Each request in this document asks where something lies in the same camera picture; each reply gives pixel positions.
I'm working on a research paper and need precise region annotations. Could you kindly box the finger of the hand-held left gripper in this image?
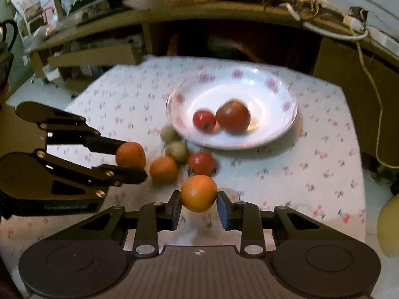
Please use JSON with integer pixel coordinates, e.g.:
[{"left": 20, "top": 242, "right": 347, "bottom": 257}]
[
  {"left": 15, "top": 101, "right": 126, "bottom": 157},
  {"left": 33, "top": 149, "right": 148, "bottom": 199}
]

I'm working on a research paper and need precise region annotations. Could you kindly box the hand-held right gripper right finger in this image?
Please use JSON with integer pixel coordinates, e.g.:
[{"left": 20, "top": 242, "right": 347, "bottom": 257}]
[{"left": 216, "top": 190, "right": 321, "bottom": 256}]

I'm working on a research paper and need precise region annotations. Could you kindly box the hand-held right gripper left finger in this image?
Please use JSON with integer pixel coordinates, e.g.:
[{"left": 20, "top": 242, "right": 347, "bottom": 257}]
[{"left": 73, "top": 190, "right": 182, "bottom": 257}]

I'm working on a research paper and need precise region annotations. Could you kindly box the small orange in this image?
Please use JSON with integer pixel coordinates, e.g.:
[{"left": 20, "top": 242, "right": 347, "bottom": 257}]
[
  {"left": 115, "top": 142, "right": 147, "bottom": 169},
  {"left": 149, "top": 156, "right": 179, "bottom": 184}
]

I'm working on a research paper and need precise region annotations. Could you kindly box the large orange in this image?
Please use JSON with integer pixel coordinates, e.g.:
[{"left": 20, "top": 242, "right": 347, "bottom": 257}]
[{"left": 180, "top": 175, "right": 218, "bottom": 213}]

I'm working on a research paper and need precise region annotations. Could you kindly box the white floral plate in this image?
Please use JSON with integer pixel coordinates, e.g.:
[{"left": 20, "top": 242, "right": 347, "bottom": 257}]
[{"left": 166, "top": 67, "right": 299, "bottom": 150}]

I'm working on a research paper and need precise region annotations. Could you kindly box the floral tablecloth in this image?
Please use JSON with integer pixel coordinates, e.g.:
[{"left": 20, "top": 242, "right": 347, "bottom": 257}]
[{"left": 0, "top": 54, "right": 366, "bottom": 257}]

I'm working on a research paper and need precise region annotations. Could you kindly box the small green fruit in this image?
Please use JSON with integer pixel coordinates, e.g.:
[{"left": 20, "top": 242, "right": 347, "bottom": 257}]
[
  {"left": 165, "top": 141, "right": 189, "bottom": 163},
  {"left": 160, "top": 125, "right": 182, "bottom": 143}
]

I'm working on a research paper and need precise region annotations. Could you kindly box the small red tomato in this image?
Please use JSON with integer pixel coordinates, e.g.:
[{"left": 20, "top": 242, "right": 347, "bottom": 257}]
[{"left": 192, "top": 109, "right": 217, "bottom": 133}]

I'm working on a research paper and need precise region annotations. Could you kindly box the large dark red tomato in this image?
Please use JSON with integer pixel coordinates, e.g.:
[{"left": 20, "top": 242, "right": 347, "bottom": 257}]
[{"left": 215, "top": 99, "right": 251, "bottom": 134}]

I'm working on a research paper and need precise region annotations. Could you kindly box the dark curved object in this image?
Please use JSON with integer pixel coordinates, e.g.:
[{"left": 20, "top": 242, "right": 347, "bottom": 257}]
[{"left": 0, "top": 19, "right": 18, "bottom": 102}]

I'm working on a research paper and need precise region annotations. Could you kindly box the printed box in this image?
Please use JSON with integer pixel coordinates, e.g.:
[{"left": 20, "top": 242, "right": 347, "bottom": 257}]
[{"left": 10, "top": 0, "right": 43, "bottom": 35}]

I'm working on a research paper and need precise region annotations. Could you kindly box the yellow round object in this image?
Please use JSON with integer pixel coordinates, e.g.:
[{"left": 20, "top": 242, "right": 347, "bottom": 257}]
[{"left": 377, "top": 193, "right": 399, "bottom": 258}]

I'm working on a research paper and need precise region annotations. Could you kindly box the wooden desk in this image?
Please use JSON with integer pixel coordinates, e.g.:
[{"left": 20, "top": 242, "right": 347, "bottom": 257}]
[{"left": 23, "top": 0, "right": 399, "bottom": 169}]

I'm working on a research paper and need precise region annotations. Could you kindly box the twine bundle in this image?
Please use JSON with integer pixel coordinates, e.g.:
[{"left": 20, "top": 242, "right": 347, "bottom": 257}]
[{"left": 291, "top": 0, "right": 320, "bottom": 17}]

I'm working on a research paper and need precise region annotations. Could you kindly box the white power adapter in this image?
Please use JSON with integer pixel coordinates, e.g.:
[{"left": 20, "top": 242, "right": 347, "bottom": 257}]
[{"left": 342, "top": 6, "right": 366, "bottom": 28}]

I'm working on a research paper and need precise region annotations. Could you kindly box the yellow cable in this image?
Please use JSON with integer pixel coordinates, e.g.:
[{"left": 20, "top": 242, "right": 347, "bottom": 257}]
[{"left": 352, "top": 26, "right": 399, "bottom": 169}]

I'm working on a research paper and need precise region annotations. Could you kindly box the white cable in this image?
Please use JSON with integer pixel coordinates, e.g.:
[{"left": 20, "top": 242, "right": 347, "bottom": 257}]
[{"left": 286, "top": 2, "right": 376, "bottom": 42}]

